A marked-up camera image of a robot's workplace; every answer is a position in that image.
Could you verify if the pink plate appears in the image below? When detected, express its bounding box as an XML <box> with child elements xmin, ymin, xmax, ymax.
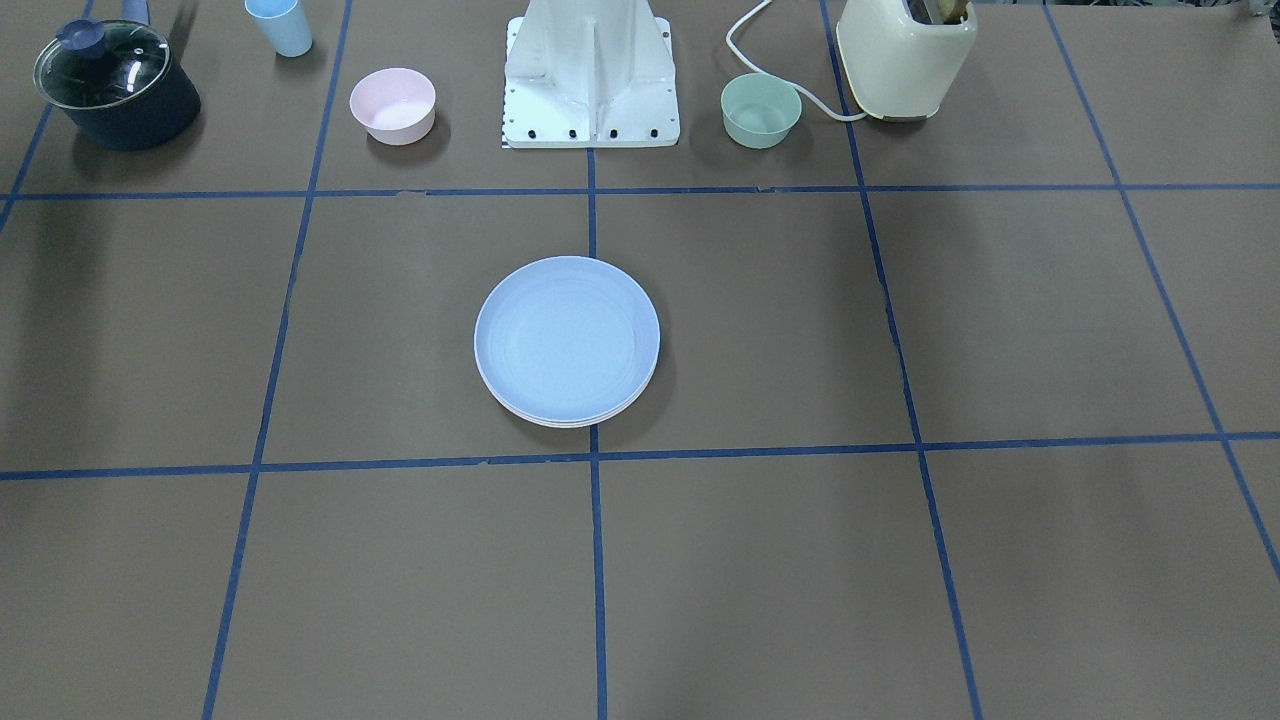
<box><xmin>483</xmin><ymin>363</ymin><xmax>657</xmax><ymax>428</ymax></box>

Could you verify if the blue plate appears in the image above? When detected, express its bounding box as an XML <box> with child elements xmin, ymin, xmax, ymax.
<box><xmin>474</xmin><ymin>256</ymin><xmax>660</xmax><ymax>378</ymax></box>

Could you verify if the light blue cup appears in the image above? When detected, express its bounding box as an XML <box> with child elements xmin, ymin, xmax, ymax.
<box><xmin>244</xmin><ymin>0</ymin><xmax>314</xmax><ymax>58</ymax></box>

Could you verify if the white toaster cord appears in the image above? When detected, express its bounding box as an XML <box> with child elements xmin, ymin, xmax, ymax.
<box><xmin>724</xmin><ymin>0</ymin><xmax>869</xmax><ymax>123</ymax></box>

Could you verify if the green bowl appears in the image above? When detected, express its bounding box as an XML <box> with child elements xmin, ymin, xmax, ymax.
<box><xmin>719</xmin><ymin>73</ymin><xmax>803</xmax><ymax>150</ymax></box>

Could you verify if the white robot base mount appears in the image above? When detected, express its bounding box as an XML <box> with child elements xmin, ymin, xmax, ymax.
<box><xmin>502</xmin><ymin>1</ymin><xmax>681</xmax><ymax>149</ymax></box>

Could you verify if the cream toaster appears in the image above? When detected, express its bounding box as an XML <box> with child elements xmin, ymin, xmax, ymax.
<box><xmin>835</xmin><ymin>1</ymin><xmax>979</xmax><ymax>122</ymax></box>

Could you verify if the cream plate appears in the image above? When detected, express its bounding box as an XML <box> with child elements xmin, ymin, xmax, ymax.
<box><xmin>498</xmin><ymin>395</ymin><xmax>639</xmax><ymax>429</ymax></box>

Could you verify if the dark pot with glass lid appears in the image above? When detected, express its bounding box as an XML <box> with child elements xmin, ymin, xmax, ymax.
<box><xmin>32</xmin><ymin>1</ymin><xmax>202</xmax><ymax>152</ymax></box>

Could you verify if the pink bowl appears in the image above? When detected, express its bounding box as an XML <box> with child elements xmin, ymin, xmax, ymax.
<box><xmin>348</xmin><ymin>67</ymin><xmax>438</xmax><ymax>146</ymax></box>

